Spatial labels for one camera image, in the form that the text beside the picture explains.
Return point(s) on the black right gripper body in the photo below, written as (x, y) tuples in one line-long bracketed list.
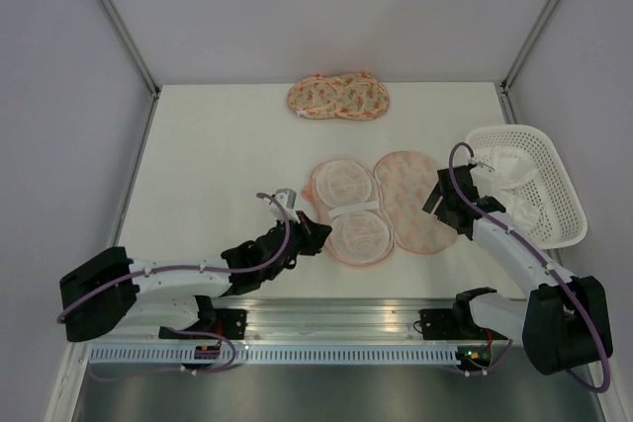
[(441, 211)]

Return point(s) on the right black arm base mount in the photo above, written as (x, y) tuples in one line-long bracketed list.
[(455, 323)]

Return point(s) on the floral mesh laundry bag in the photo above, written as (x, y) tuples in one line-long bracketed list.
[(372, 211), (355, 96)]

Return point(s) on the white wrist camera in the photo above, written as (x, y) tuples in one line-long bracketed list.
[(481, 166), (285, 209)]

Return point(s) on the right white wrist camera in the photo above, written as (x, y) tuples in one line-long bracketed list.
[(481, 166)]

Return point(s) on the white perforated plastic basket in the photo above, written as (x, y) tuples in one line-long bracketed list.
[(563, 222)]

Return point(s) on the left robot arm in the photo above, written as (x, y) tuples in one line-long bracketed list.
[(100, 293)]

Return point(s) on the aluminium frame post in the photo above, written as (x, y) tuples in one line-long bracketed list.
[(117, 23), (547, 11)]

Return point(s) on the white satin bra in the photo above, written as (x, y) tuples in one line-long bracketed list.
[(512, 183)]

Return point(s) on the left aluminium frame post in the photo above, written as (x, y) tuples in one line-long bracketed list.
[(117, 23)]

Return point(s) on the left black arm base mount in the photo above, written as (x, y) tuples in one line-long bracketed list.
[(210, 321)]

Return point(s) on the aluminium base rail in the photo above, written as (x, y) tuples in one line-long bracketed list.
[(293, 318)]

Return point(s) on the white slotted cable duct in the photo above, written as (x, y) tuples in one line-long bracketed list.
[(433, 355)]

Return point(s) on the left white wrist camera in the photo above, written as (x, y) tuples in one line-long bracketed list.
[(285, 209)]

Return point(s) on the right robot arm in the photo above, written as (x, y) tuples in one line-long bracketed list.
[(563, 322)]

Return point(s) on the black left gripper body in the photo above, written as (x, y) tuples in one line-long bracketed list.
[(297, 250)]

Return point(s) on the right aluminium frame post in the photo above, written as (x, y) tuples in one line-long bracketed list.
[(547, 11)]

